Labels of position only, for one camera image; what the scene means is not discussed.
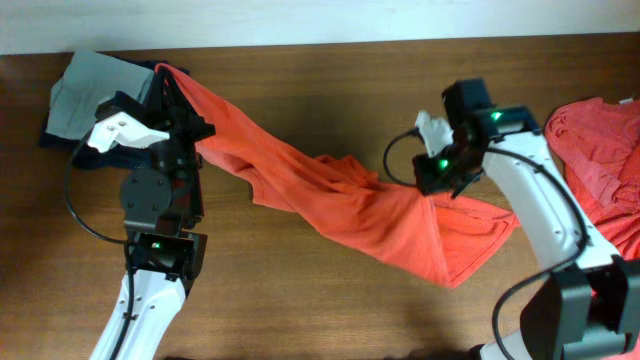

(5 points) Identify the red printed soccer t-shirt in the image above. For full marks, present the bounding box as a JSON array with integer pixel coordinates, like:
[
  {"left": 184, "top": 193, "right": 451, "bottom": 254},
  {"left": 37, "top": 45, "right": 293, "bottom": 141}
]
[{"left": 155, "top": 64, "right": 519, "bottom": 288}]

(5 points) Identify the right black camera cable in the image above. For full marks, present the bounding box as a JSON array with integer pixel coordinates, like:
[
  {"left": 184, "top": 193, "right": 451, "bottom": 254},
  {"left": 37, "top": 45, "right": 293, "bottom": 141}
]
[{"left": 382, "top": 127, "right": 591, "bottom": 360}]

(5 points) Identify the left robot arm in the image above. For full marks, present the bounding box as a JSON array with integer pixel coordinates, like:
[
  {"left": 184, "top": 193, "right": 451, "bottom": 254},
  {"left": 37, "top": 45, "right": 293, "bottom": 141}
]
[{"left": 87, "top": 66, "right": 215, "bottom": 359}]

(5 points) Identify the red garment at right edge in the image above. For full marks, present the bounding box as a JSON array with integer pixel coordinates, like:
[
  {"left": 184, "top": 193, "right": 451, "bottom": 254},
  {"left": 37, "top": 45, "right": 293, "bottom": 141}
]
[{"left": 545, "top": 98, "right": 639, "bottom": 260}]

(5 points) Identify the folded light grey garment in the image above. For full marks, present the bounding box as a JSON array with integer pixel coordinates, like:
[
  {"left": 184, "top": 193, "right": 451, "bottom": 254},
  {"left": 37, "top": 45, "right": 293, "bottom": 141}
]
[{"left": 46, "top": 50, "right": 154, "bottom": 140}]

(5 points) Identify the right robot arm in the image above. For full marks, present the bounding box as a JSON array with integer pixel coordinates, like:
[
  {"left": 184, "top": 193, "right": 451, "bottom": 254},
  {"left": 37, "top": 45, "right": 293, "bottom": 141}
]
[{"left": 411, "top": 79, "right": 639, "bottom": 360}]

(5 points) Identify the folded dark navy garment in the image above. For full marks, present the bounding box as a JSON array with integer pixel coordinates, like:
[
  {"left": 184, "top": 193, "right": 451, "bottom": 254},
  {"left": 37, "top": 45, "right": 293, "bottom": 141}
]
[{"left": 38, "top": 59, "right": 191, "bottom": 171}]

